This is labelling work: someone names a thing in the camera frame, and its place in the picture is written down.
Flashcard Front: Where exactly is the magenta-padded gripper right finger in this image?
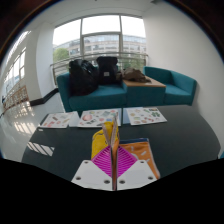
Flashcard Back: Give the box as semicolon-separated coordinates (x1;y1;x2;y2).
115;145;159;192

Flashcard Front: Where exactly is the black backpack with label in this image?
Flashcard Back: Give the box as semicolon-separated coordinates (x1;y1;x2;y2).
96;56;120;86

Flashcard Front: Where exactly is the teal sofa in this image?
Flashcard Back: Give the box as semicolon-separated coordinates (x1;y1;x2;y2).
143;66;198;107
55;71;128;113

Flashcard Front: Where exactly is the brown bag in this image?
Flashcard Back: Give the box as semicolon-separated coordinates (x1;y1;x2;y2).
120;67;152;84

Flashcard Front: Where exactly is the wooden-topped teal side table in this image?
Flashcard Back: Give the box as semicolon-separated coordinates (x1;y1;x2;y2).
121;77;167;108

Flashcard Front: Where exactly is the orange pink yellow printed towel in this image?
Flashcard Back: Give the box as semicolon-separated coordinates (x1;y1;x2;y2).
90;116;161;192

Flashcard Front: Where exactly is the printed paper sheet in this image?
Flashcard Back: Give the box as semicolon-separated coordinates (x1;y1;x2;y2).
38;111;80;129
77;108;123;129
125;106;168;127

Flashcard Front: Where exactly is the bulky black backpack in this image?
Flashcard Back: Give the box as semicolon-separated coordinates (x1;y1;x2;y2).
68;59;100;97

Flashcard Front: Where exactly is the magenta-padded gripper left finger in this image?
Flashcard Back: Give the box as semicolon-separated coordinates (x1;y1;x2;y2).
71;145;114;192

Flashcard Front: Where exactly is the wooden balustrade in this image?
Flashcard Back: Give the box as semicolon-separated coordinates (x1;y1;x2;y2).
1;84;29;111

